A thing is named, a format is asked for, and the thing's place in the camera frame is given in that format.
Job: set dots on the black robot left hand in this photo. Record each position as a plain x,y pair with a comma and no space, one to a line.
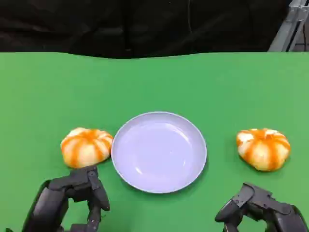
50,200

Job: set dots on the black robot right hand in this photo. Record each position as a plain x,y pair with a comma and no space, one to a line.
272,207

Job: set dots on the orange white toy bread roll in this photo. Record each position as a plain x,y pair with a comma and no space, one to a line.
85,147
263,148

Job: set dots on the lilac plate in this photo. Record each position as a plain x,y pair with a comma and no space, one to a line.
159,152

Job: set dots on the green table cloth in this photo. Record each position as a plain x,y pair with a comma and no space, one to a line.
154,89

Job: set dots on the black backdrop curtain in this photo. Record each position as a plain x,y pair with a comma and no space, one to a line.
135,24

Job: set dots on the grey metal frame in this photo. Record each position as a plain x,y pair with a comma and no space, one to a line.
288,29

